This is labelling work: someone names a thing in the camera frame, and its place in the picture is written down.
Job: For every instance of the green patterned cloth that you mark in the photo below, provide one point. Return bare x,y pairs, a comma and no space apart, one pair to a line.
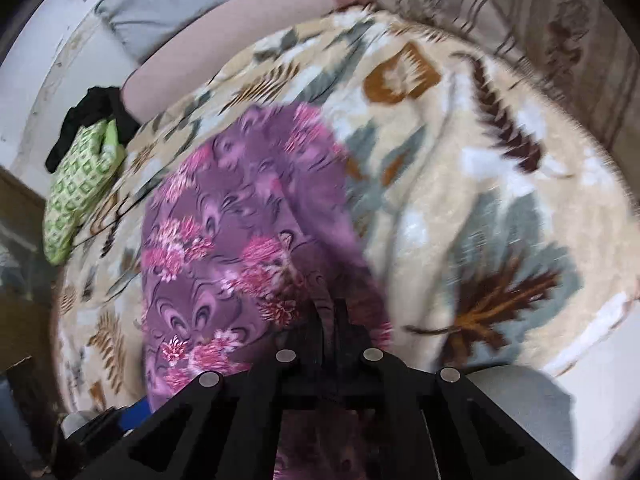
79,181

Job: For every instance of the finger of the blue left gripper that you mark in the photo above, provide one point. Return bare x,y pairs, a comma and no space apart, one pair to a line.
133,416

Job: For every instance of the purple floral garment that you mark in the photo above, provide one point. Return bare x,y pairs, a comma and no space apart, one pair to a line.
245,231

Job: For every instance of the brown striped pillow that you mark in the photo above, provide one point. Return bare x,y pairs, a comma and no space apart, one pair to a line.
576,49

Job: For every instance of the cream leaf-pattern fleece blanket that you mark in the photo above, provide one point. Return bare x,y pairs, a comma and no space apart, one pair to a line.
495,227

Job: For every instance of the grey trouser leg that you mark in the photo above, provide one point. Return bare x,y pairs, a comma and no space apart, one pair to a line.
536,403

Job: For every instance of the pink bolster pillow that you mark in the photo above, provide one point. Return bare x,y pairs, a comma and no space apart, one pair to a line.
199,51

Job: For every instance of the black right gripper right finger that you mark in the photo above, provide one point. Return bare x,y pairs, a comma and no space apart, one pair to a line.
353,374

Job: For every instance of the black garment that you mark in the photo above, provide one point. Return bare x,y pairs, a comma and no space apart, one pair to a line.
99,103

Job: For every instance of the white headboard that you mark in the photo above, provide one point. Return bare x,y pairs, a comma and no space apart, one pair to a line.
63,50

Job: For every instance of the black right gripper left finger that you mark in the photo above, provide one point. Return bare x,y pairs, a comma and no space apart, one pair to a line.
309,371

